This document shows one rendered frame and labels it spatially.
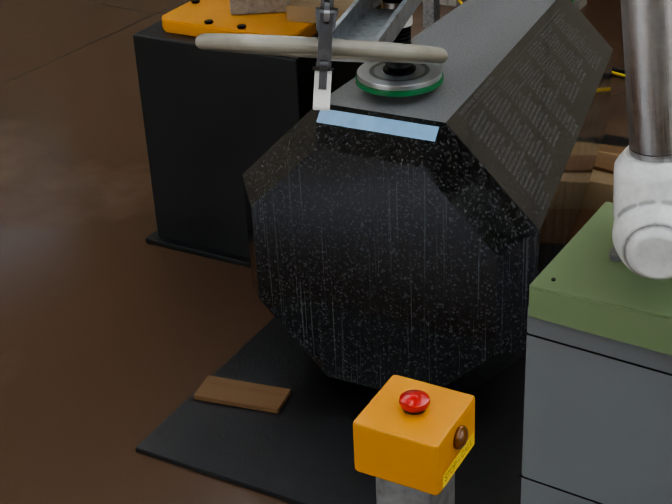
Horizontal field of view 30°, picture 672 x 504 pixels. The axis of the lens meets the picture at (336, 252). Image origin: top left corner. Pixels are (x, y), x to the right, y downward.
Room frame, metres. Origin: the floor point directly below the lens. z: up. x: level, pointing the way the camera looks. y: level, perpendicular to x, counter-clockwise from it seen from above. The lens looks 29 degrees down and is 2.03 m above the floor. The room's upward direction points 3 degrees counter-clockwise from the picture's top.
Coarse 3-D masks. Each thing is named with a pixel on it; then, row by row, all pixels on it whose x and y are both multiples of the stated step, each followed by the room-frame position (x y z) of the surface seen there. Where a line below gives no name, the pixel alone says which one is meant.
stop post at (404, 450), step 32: (416, 384) 1.34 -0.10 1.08; (384, 416) 1.28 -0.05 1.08; (416, 416) 1.27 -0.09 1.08; (448, 416) 1.27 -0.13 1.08; (384, 448) 1.25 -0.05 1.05; (416, 448) 1.22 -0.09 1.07; (448, 448) 1.24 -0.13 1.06; (384, 480) 1.27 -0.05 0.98; (416, 480) 1.23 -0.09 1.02; (448, 480) 1.23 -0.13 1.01
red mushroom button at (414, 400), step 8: (408, 392) 1.30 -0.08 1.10; (416, 392) 1.30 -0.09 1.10; (424, 392) 1.30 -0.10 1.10; (400, 400) 1.29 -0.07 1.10; (408, 400) 1.28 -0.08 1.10; (416, 400) 1.28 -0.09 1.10; (424, 400) 1.28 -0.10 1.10; (408, 408) 1.27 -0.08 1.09; (416, 408) 1.27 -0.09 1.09; (424, 408) 1.28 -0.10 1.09
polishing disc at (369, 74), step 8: (368, 64) 3.01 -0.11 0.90; (376, 64) 3.00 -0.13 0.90; (384, 64) 3.00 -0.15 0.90; (416, 64) 2.99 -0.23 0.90; (424, 64) 2.99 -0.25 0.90; (432, 64) 2.98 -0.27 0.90; (360, 72) 2.95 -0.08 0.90; (368, 72) 2.95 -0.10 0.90; (376, 72) 2.95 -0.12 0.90; (416, 72) 2.93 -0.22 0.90; (424, 72) 2.93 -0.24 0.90; (432, 72) 2.93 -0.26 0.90; (440, 72) 2.93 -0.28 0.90; (360, 80) 2.92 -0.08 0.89; (368, 80) 2.90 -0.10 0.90; (376, 80) 2.89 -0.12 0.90; (384, 80) 2.89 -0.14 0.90; (392, 80) 2.89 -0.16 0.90; (400, 80) 2.89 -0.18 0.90; (408, 80) 2.88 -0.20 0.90; (416, 80) 2.88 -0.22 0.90; (424, 80) 2.88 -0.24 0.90; (432, 80) 2.88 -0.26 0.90; (376, 88) 2.87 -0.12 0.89; (384, 88) 2.86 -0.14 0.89; (392, 88) 2.85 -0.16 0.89; (400, 88) 2.85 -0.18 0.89; (408, 88) 2.85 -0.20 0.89; (416, 88) 2.85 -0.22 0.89
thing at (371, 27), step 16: (368, 0) 2.88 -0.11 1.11; (416, 0) 2.87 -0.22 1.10; (352, 16) 2.74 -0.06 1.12; (368, 16) 2.81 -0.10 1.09; (384, 16) 2.80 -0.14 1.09; (400, 16) 2.71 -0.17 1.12; (336, 32) 2.60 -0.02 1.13; (352, 32) 2.70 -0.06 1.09; (368, 32) 2.69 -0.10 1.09; (384, 32) 2.56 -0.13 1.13
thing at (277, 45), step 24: (216, 48) 2.20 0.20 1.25; (240, 48) 2.15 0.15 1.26; (264, 48) 2.12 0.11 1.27; (288, 48) 2.10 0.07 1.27; (312, 48) 2.10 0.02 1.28; (336, 48) 2.10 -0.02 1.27; (360, 48) 2.10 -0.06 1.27; (384, 48) 2.12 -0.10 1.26; (408, 48) 2.15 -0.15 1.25; (432, 48) 2.20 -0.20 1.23
